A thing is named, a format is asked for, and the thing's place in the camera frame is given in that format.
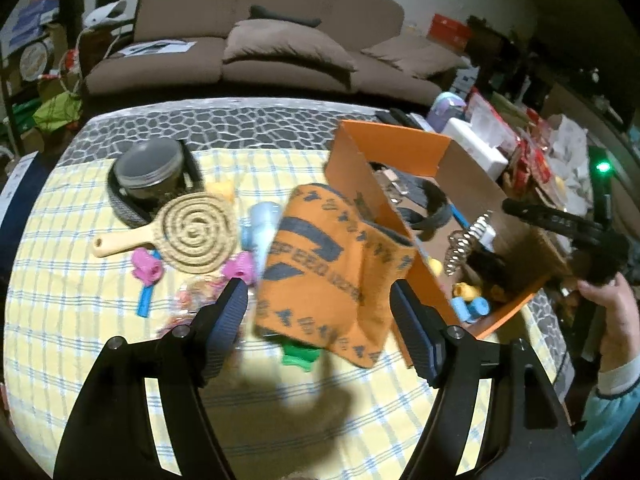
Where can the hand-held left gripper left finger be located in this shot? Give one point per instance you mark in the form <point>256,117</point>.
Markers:
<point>227,312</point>

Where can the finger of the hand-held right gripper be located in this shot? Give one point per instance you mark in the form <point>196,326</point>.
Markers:
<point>550,220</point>

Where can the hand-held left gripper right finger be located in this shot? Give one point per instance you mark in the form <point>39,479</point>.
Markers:
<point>416,332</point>

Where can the light blue spray bottle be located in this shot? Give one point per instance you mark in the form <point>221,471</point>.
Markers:
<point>260,230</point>

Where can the orange printed towel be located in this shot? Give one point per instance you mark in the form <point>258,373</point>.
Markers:
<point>320,270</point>

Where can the orange cardboard box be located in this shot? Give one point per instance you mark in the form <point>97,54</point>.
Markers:
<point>380,160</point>

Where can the person's right forearm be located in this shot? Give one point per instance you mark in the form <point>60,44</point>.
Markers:
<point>615,420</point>

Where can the person's right hand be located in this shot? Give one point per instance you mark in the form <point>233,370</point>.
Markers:
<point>620,320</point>

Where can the pale pink orange bundle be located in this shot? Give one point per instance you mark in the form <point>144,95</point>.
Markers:
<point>187,302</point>

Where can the pink foam hair roller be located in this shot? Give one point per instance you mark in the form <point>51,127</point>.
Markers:
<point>145,267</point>
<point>240,266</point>

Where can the pile of assorted packets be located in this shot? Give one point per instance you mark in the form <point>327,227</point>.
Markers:
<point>550,160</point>

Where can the blue foam hair roller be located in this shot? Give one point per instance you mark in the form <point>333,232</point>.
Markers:
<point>472,310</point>

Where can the yellow foam hair roller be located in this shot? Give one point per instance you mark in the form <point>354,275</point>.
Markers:
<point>222,191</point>
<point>466,291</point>
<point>434,266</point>

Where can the green foam hair roller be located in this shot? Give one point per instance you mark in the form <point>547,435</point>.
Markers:
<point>298,355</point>

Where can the blue plastic stick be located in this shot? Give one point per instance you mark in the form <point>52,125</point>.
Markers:
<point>145,302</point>

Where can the metal whisk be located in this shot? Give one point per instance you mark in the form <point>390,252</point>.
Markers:
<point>465,245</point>

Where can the wooden spiral hand paddle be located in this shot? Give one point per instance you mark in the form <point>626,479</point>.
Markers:
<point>195,230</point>

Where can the blue black object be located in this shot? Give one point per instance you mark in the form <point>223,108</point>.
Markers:
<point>459,216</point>

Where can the white plastic box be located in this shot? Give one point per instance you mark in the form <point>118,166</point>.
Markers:
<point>472,147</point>

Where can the clear red-edged plastic bag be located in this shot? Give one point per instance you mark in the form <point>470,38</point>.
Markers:
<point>492,115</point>

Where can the black belt with buckle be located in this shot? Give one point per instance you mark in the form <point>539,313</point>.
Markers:
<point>425,200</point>

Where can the yellow checked tablecloth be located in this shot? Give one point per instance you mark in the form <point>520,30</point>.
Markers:
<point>100,310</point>

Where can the dark cluttered shelf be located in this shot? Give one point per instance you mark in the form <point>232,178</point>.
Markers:
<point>550,70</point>

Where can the lavender plastic container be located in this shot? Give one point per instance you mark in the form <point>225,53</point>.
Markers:
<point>445,110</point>

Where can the white printed box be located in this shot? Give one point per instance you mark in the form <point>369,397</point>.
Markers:
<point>464,79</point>

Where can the glass jar with dark lid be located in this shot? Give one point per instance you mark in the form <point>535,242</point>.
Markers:
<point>147,165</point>

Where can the black remote control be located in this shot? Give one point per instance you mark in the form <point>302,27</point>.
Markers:
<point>400,119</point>

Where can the flat brown cushion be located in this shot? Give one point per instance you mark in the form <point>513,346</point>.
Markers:
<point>415,55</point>

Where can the red cardboard box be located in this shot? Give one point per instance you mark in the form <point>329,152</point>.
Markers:
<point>450,27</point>

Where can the green bag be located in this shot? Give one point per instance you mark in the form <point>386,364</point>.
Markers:
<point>57,112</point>

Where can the large brown cushion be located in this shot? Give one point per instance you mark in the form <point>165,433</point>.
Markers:
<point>280,45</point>

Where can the printed papers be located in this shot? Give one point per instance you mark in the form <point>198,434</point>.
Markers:
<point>155,48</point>

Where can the dark bone-shaped pillow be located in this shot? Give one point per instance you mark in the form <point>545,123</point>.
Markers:
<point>280,14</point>

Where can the brown sofa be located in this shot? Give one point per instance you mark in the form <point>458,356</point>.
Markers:
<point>190,10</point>

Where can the blue cardboard box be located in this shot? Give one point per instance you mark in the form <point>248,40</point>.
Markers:
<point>32,17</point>

